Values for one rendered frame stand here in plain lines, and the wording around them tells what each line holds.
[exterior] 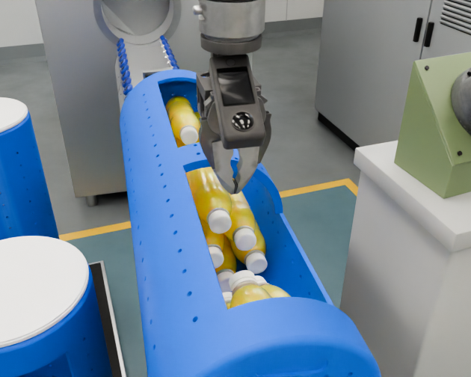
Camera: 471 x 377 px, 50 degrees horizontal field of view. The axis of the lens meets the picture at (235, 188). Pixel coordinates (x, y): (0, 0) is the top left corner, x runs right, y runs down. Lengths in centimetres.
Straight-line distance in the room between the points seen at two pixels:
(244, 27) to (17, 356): 62
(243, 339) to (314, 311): 10
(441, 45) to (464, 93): 176
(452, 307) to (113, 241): 199
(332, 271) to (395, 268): 144
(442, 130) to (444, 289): 29
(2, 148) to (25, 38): 407
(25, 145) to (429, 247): 116
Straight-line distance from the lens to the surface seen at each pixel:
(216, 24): 57
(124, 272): 253
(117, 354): 200
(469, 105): 97
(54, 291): 95
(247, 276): 73
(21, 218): 170
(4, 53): 564
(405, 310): 111
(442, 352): 117
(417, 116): 100
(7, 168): 161
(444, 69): 102
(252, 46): 59
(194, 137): 115
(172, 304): 66
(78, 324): 94
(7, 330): 91
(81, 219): 294
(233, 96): 57
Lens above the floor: 166
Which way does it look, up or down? 33 degrees down
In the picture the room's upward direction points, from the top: straight up
